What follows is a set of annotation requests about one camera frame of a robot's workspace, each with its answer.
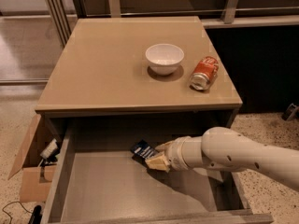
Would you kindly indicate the beige cabinet with top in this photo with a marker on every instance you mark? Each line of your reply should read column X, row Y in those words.
column 103, row 69

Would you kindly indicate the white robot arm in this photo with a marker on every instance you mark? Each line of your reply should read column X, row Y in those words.
column 223, row 149

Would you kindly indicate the open grey top drawer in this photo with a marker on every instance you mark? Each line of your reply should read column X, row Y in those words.
column 99, row 181

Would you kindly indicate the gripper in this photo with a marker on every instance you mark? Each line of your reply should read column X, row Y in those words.
column 173, row 153

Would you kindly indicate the black device on floor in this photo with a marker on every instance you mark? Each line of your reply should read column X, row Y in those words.
column 36, row 216

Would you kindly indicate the grey metal shelf frame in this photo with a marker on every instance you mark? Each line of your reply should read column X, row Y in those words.
column 214, row 13

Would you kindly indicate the brown cardboard box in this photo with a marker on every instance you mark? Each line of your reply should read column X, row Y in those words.
column 36, row 181

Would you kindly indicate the orange soda can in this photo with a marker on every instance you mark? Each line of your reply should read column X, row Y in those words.
column 204, row 73

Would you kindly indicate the white bottle in box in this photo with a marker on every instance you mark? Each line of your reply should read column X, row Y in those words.
column 50, row 150

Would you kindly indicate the white ceramic bowl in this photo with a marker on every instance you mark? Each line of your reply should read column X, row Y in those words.
column 164, row 59

